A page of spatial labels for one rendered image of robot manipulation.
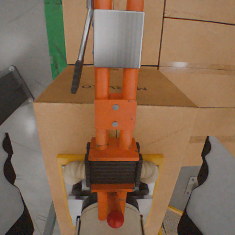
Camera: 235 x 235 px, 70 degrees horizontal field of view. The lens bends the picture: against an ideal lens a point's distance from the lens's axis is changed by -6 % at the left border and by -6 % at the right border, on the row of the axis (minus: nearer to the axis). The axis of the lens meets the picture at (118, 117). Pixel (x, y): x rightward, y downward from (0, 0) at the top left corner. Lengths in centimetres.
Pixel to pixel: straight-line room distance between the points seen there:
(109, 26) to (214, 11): 70
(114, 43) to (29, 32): 122
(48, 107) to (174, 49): 59
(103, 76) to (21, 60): 127
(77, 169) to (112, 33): 30
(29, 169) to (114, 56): 186
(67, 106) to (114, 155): 18
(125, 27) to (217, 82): 77
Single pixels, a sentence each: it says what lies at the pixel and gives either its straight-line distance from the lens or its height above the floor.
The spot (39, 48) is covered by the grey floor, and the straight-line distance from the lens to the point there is 142.
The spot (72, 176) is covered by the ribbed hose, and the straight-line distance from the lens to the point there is 44.
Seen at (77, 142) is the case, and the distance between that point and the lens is 47.
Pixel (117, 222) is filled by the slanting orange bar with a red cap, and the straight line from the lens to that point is 25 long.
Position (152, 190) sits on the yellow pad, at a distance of 58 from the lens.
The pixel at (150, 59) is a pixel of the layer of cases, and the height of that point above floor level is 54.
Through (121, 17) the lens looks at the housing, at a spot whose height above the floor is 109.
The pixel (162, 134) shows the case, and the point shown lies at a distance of 47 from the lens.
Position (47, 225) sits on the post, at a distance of 166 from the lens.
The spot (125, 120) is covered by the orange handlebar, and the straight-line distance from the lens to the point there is 27.
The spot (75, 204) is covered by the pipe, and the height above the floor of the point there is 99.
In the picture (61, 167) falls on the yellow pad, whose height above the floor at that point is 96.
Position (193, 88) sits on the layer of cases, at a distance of 91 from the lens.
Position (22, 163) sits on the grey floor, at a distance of 200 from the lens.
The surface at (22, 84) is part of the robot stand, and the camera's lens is 150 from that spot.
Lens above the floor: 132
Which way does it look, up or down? 62 degrees down
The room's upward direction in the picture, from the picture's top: 174 degrees clockwise
